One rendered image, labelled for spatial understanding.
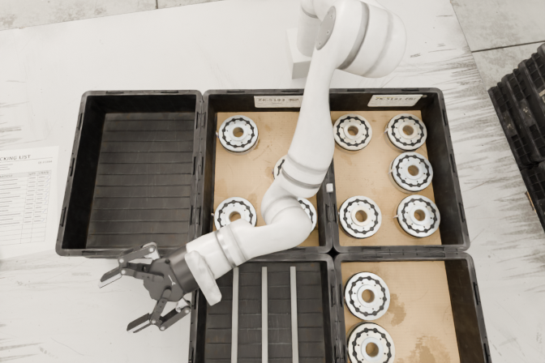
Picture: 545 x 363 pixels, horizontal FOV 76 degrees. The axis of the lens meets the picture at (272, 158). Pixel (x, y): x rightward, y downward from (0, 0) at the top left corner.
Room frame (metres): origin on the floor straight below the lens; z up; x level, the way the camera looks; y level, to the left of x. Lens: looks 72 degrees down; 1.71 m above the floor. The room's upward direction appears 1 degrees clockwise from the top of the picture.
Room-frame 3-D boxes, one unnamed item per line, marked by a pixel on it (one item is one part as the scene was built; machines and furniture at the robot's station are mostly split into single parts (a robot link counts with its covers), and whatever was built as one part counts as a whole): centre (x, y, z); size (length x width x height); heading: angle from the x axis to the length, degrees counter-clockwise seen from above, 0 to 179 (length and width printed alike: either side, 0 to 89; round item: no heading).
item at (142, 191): (0.23, 0.32, 0.87); 0.40 x 0.30 x 0.11; 1
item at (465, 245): (0.24, -0.28, 0.92); 0.40 x 0.30 x 0.02; 1
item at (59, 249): (0.23, 0.32, 0.92); 0.40 x 0.30 x 0.02; 1
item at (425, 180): (0.25, -0.35, 0.86); 0.10 x 0.10 x 0.01
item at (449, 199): (0.24, -0.28, 0.87); 0.40 x 0.30 x 0.11; 1
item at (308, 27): (0.67, -0.11, 0.88); 0.09 x 0.09 x 0.17; 20
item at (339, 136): (0.35, -0.21, 0.86); 0.10 x 0.10 x 0.01
